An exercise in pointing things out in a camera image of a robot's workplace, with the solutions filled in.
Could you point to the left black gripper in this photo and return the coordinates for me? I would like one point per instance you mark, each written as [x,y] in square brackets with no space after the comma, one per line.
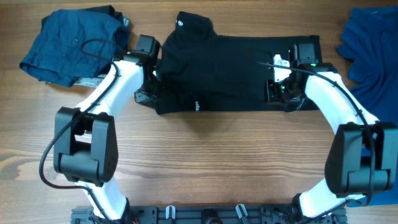
[143,98]

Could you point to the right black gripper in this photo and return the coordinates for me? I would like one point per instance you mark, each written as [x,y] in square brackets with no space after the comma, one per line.
[271,96]

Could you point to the black t-shirt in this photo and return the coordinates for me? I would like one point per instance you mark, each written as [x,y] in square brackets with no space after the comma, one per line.
[204,71]

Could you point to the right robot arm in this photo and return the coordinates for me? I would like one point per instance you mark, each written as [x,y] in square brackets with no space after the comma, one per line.
[362,160]

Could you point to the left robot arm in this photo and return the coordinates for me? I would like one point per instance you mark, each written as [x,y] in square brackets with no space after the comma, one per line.
[85,144]

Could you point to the folded dark blue shirt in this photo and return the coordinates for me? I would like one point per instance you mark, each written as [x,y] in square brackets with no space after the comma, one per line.
[36,62]

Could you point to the blue t-shirt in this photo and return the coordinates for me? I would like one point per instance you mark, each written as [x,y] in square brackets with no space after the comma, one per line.
[370,42]

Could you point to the left white rail clip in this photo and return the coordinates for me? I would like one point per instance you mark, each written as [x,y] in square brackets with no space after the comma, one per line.
[170,212]

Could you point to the white rail clip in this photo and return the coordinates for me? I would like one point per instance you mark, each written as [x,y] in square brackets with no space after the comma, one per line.
[170,212]
[241,211]

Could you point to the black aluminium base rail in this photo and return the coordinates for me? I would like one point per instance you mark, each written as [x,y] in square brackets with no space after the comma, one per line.
[261,214]

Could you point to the right white rail clip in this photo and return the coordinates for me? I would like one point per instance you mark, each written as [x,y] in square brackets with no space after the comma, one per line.
[241,211]

